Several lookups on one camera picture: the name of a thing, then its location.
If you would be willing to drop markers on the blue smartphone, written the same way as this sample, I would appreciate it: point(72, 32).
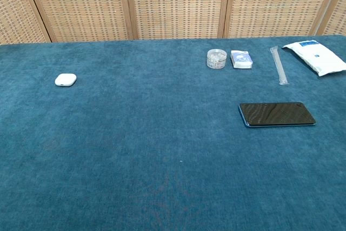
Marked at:
point(275, 113)

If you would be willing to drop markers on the blue carpet table cover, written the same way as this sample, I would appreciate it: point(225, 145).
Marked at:
point(135, 133)

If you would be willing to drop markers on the clear round plastic jar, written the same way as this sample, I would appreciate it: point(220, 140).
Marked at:
point(216, 59)

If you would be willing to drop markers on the small blue-white tissue pack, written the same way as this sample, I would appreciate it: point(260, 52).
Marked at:
point(241, 60)

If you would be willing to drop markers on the woven bamboo folding screen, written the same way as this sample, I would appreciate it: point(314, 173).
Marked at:
point(173, 3)

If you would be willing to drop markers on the white earbuds case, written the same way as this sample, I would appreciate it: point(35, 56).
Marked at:
point(65, 79)

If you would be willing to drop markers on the clear wrapped drinking straw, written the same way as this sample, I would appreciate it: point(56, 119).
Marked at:
point(278, 64)

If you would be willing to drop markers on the white wet wipes pack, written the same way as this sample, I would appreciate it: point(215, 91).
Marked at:
point(316, 55)

